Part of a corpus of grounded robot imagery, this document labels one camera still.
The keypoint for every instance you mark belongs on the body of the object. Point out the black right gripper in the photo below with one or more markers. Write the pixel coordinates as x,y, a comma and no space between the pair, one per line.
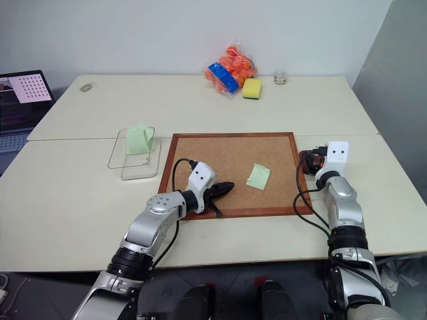
319,156

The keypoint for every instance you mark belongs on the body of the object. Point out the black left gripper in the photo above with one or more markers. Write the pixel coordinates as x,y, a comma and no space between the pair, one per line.
211,195

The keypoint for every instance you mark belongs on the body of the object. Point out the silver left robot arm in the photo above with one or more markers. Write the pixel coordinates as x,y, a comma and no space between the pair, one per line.
150,226

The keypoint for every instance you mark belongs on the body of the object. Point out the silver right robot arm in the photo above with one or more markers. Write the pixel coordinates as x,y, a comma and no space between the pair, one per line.
347,213

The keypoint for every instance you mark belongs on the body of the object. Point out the flat green sticky note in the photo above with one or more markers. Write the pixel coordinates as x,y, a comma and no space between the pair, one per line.
258,176

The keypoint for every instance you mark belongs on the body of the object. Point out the clear plastic box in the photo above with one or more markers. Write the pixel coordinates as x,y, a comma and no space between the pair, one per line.
136,166

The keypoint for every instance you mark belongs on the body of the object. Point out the curled green sticky note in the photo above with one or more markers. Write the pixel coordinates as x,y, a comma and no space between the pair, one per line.
138,140

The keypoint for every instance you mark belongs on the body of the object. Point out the small clear glass cup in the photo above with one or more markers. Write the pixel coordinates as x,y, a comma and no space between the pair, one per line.
280,77

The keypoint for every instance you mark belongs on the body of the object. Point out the yellow sponge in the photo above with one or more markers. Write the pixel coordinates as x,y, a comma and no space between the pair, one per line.
251,88

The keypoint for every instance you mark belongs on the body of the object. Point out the plastic bag of orange pieces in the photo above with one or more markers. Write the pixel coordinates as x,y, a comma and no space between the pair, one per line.
233,70

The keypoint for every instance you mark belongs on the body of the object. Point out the open laptop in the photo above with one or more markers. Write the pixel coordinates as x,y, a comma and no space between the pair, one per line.
23,100

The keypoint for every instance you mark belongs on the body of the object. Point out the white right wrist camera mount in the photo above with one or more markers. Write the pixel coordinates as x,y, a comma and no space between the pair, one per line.
337,155

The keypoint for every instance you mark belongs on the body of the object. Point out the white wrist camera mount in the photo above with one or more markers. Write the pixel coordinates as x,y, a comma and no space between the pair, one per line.
200,176
337,155

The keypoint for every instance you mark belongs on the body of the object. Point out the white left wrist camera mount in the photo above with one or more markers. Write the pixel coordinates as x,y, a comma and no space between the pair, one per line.
200,176

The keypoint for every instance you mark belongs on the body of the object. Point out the cork board with wooden frame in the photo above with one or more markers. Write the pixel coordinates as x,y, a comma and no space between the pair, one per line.
227,156

